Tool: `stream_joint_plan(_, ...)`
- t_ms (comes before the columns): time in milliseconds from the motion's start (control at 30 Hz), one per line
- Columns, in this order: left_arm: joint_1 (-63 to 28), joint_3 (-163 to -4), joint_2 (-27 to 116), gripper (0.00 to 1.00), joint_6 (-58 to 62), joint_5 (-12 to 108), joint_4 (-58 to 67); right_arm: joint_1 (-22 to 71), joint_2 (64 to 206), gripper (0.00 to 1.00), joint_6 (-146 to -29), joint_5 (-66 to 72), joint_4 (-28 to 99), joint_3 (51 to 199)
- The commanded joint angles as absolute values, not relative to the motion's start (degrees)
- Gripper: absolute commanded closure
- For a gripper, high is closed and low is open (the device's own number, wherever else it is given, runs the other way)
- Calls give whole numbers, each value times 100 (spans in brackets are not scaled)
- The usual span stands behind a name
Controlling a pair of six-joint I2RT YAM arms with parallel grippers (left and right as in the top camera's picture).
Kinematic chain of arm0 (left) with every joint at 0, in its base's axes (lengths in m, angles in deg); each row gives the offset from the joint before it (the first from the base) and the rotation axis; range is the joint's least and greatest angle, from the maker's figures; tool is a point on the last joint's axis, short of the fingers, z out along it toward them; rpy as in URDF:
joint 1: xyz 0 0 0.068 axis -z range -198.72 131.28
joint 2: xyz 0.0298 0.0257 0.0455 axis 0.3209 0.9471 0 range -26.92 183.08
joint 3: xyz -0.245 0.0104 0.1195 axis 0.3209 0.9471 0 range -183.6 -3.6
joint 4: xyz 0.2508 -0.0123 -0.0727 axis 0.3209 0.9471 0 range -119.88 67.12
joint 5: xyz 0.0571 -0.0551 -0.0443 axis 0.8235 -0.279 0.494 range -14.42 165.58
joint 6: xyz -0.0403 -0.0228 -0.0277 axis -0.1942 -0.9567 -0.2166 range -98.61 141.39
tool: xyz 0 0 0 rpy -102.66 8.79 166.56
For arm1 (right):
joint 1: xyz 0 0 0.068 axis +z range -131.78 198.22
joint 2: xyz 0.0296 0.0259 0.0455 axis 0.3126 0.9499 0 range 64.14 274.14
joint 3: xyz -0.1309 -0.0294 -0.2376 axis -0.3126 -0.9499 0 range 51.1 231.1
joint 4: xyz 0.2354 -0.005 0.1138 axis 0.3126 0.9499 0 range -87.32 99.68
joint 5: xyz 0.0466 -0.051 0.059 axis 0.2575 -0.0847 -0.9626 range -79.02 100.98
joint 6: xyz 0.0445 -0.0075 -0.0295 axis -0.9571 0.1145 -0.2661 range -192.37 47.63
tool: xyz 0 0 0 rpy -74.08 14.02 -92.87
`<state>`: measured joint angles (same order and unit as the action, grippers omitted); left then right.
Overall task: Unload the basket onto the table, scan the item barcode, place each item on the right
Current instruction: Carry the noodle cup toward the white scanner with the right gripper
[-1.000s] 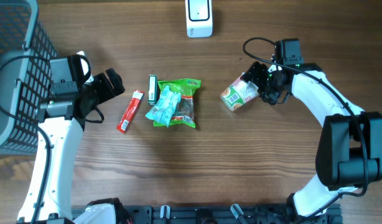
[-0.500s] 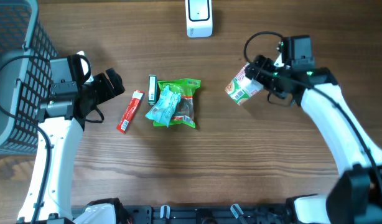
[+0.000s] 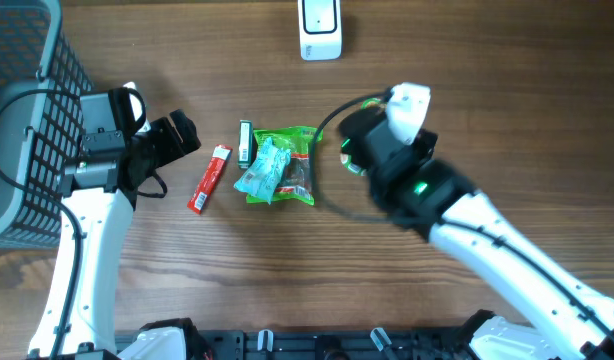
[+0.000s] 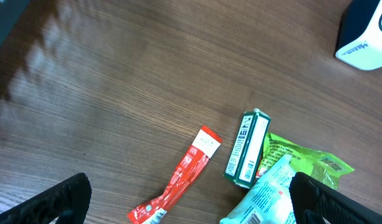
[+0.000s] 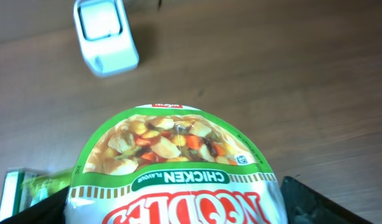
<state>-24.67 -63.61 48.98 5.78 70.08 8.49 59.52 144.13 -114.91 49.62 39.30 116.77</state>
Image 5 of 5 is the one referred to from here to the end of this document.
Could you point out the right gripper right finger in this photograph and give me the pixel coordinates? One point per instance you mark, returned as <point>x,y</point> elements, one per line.
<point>306,206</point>

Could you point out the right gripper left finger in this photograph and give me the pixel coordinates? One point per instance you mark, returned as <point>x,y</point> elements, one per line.
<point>48,211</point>

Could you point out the green snack bag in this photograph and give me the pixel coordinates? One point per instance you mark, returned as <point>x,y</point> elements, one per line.
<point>43,186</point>

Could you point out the dark green small box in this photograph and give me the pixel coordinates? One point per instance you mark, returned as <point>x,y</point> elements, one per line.
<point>15,198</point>

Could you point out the instant noodle cup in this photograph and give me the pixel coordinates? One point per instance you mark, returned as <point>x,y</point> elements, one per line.
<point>163,163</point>

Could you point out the white barcode scanner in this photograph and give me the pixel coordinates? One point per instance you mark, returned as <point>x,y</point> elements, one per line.
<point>105,37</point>

